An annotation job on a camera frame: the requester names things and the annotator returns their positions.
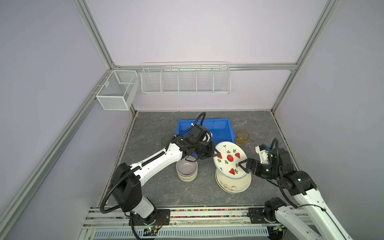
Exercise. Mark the cream floral plate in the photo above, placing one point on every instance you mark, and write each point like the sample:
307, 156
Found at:
233, 186

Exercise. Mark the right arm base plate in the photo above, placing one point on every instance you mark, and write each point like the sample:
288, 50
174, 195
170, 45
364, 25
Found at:
257, 215

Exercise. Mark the aluminium mounting rail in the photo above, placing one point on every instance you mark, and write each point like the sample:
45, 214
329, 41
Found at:
194, 223

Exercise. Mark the green glass cup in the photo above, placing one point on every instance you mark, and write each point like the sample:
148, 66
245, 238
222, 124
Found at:
165, 140

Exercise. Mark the long white wire basket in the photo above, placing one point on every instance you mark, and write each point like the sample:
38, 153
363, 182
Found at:
186, 78

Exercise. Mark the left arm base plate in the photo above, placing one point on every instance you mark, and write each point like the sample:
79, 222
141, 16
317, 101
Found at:
158, 217

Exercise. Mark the small white mesh basket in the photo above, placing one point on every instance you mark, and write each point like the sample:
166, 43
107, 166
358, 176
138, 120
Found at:
118, 91

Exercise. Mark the amber glass cup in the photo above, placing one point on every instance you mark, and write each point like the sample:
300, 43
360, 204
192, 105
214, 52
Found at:
241, 138

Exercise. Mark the watermelon pattern plate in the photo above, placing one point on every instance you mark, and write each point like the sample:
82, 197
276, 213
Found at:
227, 162

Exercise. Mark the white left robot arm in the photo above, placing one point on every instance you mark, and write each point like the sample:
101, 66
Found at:
125, 190

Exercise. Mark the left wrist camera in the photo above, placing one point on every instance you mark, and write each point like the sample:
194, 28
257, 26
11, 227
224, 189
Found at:
199, 132

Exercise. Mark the stacked lower bowls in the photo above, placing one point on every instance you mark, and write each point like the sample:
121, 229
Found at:
188, 178

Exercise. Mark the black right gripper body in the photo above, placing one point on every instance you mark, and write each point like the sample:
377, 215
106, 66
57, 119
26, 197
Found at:
264, 170

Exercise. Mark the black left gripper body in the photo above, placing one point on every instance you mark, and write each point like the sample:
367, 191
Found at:
204, 150

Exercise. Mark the purple top bowl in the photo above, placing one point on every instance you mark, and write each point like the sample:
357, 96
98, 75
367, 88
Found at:
186, 168

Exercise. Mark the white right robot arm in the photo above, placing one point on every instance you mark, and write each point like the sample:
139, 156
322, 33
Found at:
299, 191

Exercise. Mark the blue plastic bin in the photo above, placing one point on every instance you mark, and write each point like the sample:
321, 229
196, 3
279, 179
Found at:
221, 129

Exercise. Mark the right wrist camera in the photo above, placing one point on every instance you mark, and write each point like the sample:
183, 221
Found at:
265, 154

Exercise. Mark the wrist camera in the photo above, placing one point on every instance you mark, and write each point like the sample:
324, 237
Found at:
199, 132
265, 154

